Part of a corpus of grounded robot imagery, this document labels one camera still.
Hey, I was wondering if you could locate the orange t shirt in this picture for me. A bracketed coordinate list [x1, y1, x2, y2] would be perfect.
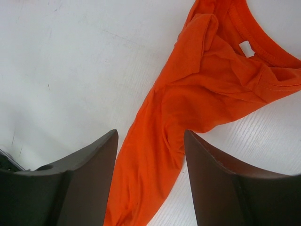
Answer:
[104, 0, 301, 226]

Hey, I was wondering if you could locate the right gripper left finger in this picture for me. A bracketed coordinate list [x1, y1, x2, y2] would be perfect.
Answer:
[0, 129, 119, 226]

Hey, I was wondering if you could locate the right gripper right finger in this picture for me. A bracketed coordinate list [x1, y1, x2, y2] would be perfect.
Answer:
[184, 130, 301, 226]

